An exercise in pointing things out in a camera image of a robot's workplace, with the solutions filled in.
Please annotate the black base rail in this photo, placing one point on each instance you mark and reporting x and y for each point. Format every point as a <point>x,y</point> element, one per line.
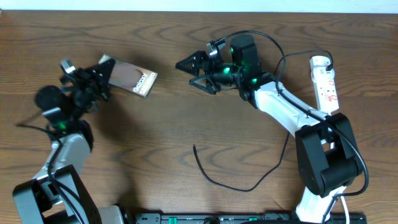
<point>270,217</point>

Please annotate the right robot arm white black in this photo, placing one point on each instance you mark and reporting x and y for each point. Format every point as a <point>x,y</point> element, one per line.
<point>327,153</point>

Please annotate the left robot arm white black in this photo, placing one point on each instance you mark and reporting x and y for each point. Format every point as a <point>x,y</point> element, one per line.
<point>56,193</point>

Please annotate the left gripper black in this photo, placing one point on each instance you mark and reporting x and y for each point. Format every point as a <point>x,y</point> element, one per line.
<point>90,82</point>

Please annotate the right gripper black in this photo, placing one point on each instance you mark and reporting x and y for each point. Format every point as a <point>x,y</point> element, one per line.
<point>201,58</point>

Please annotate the white power strip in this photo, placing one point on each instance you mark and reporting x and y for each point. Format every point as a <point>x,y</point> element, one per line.
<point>324,84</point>

